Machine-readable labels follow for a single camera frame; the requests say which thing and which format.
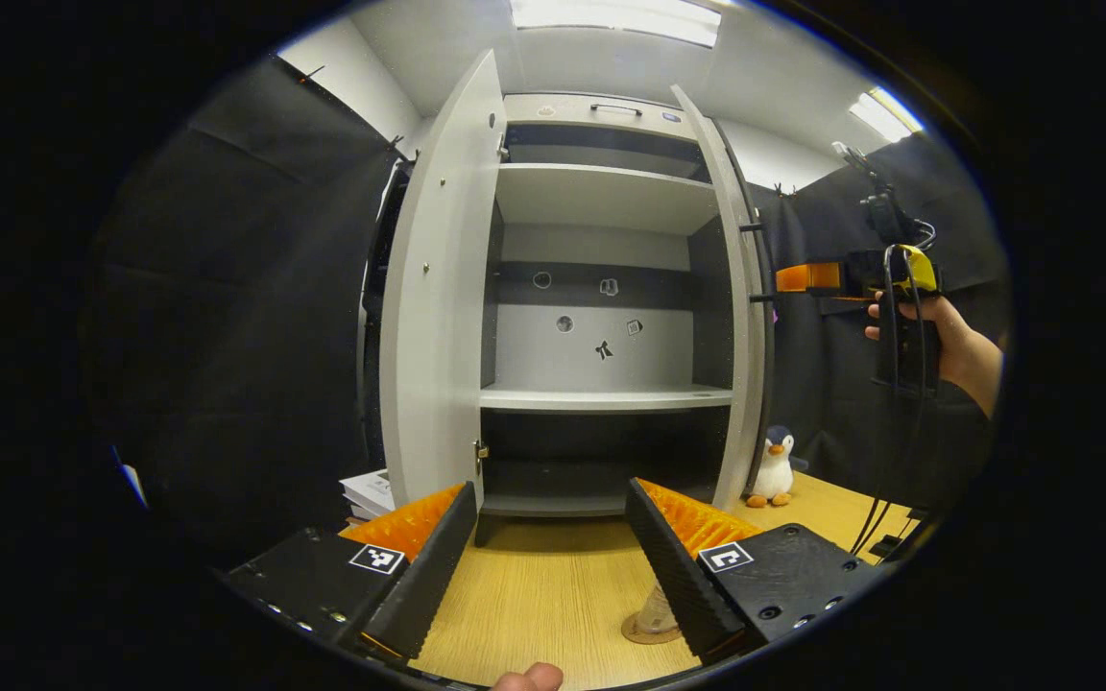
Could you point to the clear plastic bottle red label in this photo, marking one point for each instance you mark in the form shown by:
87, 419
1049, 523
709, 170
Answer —
657, 609

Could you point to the round cork coaster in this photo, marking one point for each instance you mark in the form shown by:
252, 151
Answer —
644, 635

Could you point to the small ceiling light panel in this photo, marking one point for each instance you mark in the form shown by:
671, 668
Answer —
884, 113

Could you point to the white book dark cover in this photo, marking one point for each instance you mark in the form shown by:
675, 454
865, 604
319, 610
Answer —
371, 491

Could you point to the penguin plush toy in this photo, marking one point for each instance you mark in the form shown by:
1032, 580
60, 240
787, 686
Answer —
774, 470

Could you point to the grey cabinet door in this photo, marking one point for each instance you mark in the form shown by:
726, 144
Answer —
438, 307
731, 317

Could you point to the grey cabinet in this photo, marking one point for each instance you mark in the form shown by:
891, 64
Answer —
601, 197

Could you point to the large ceiling light panel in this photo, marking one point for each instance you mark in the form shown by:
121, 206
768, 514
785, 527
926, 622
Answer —
615, 19

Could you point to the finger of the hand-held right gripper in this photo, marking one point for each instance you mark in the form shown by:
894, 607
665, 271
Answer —
807, 278

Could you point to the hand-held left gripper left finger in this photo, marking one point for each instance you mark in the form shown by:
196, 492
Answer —
423, 576

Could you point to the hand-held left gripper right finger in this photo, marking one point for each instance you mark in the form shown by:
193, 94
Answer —
676, 576

